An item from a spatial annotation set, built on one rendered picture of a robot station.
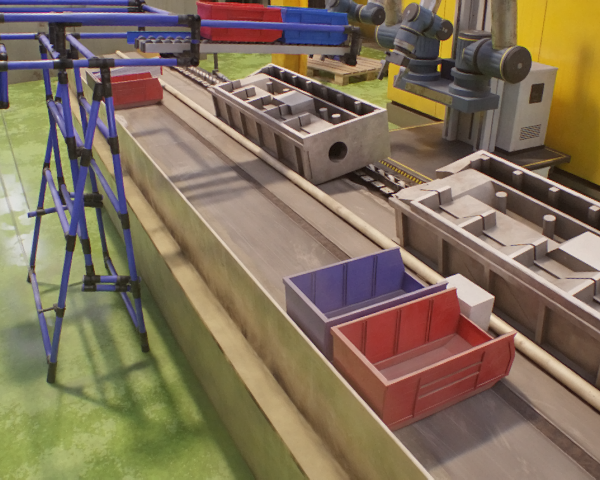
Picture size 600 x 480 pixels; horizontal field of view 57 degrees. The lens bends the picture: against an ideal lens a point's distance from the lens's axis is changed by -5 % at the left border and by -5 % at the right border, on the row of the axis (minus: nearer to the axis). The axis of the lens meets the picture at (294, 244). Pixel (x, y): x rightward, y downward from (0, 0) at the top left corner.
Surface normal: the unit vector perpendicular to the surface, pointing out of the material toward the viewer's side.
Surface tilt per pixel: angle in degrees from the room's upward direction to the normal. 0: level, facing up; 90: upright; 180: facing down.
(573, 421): 0
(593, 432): 0
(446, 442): 0
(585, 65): 90
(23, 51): 90
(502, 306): 100
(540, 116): 90
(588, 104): 90
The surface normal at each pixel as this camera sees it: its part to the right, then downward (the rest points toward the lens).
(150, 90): 0.46, 0.45
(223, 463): 0.00, -0.88
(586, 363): -0.88, 0.36
